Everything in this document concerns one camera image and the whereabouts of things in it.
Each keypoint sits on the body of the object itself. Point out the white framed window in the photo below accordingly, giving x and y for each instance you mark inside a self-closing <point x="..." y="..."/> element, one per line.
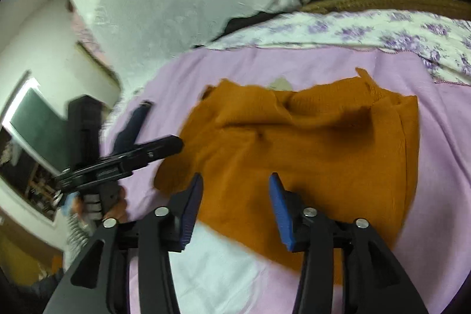
<point x="36" y="122"/>

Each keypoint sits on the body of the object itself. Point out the orange knit cardigan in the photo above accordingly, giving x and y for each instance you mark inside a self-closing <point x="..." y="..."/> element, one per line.
<point x="312" y="152"/>

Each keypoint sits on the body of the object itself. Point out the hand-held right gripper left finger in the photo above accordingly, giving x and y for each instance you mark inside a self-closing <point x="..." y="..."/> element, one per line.
<point x="191" y="211"/>

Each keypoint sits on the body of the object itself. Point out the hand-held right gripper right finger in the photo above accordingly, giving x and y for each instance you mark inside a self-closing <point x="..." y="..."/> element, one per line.
<point x="281" y="214"/>

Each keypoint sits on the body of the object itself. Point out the wooden cabinet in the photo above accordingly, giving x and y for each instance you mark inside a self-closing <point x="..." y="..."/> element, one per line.
<point x="22" y="262"/>

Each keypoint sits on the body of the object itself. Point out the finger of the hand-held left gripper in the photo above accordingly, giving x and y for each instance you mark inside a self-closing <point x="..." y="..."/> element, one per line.
<point x="162" y="148"/>
<point x="132" y="126"/>

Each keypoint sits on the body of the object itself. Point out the grey cloth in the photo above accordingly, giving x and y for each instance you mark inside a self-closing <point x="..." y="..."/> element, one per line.
<point x="48" y="284"/>

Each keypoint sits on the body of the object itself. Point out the person's left hand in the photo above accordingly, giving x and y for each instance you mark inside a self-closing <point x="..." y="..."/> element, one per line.
<point x="119" y="207"/>

